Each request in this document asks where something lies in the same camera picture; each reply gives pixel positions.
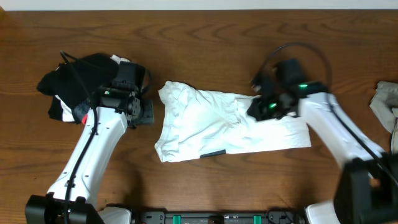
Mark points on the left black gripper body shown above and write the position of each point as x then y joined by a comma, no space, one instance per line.
147,113

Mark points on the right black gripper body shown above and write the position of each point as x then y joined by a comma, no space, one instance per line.
271,107

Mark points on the white t-shirt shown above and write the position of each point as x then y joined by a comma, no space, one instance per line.
202,123

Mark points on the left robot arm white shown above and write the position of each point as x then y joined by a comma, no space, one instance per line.
73,196

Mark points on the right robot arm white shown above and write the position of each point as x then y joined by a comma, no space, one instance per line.
367,190

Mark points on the black folded clothes pile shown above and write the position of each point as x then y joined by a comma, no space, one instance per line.
70,103

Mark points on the grey cloth at right edge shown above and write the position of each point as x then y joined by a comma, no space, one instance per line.
384,106

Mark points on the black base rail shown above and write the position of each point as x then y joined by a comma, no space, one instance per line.
217,217

